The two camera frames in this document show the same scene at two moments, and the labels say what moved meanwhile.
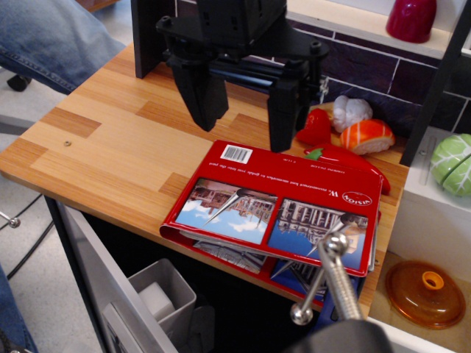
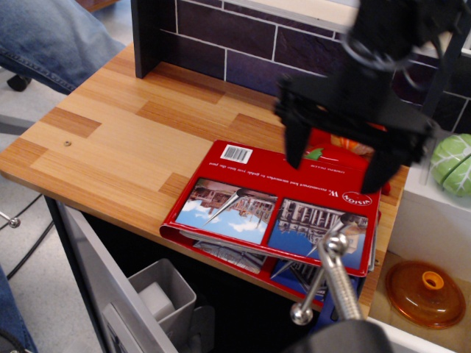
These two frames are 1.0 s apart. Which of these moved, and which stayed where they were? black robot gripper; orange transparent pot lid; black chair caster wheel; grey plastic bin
Moved: black robot gripper
Stayed: orange transparent pot lid; grey plastic bin; black chair caster wheel
